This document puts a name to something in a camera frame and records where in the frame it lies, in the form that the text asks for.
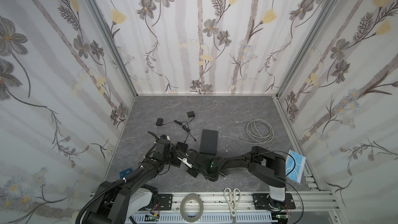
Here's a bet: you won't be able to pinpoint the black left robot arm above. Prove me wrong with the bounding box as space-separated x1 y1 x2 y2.
75 132 177 224

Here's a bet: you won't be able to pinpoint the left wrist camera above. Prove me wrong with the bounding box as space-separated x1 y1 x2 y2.
160 134 171 141

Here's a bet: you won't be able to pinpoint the small blue box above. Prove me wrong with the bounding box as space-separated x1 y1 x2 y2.
119 168 133 179

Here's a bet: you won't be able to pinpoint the black power adapter with cable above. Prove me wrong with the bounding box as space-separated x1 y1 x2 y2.
155 118 186 127

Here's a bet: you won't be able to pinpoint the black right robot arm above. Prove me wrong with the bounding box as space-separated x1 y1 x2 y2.
177 146 304 215

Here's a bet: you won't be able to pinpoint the white handled scissors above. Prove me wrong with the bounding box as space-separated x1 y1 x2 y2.
223 187 241 218

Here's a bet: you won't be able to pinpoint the clear tape roll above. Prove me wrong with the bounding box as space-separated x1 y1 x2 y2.
179 194 204 223

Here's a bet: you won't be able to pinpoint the coiled grey ethernet cable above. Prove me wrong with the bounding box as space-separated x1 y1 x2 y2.
222 118 275 145

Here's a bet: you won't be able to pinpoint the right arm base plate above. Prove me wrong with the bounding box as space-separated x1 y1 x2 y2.
252 193 296 212

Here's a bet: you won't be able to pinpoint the blue face mask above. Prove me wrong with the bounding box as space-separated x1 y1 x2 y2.
286 150 306 183

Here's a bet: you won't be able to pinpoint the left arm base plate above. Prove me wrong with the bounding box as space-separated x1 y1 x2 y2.
139 194 173 212

